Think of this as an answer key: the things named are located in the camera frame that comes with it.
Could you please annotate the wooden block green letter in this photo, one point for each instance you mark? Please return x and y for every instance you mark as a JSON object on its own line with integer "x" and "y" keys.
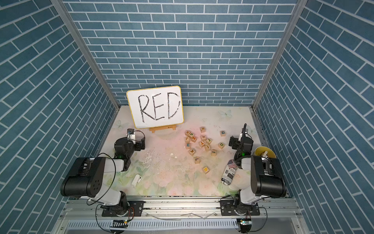
{"x": 221, "y": 145}

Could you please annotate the flag printed metal tin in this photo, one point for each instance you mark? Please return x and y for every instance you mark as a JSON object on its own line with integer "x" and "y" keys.
{"x": 229, "y": 173}

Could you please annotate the small white eraser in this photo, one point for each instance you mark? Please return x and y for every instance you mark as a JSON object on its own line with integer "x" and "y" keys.
{"x": 136, "y": 180}

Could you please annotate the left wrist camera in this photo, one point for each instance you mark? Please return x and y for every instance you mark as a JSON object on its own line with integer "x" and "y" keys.
{"x": 131, "y": 134}

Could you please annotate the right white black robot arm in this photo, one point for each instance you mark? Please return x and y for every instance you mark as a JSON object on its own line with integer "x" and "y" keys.
{"x": 266, "y": 178}

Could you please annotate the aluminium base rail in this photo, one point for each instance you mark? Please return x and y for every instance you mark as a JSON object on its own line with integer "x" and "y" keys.
{"x": 182, "y": 215}

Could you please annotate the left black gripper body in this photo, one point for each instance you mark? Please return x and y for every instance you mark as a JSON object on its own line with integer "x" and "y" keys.
{"x": 139, "y": 144}

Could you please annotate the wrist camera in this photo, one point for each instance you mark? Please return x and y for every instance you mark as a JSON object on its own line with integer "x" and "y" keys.
{"x": 243, "y": 132}
{"x": 131, "y": 134}

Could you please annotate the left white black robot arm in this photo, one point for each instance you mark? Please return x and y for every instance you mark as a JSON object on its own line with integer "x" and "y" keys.
{"x": 92, "y": 178}

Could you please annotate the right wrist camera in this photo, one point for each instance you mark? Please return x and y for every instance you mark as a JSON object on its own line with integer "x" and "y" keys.
{"x": 243, "y": 132}

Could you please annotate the wooden whiteboard easel stand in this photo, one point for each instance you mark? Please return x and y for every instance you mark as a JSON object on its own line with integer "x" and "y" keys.
{"x": 154, "y": 129}

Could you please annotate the wooden block yellow letter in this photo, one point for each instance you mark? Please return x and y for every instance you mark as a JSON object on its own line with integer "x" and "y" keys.
{"x": 205, "y": 170}

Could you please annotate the wooden block green I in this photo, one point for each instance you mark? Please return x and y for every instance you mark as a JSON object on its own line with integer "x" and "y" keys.
{"x": 213, "y": 152}

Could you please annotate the yellow marker cup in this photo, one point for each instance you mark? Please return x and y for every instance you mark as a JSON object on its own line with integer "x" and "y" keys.
{"x": 264, "y": 152}

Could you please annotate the white whiteboard reading RED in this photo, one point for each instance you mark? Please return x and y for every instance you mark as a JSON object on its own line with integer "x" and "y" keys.
{"x": 156, "y": 107}

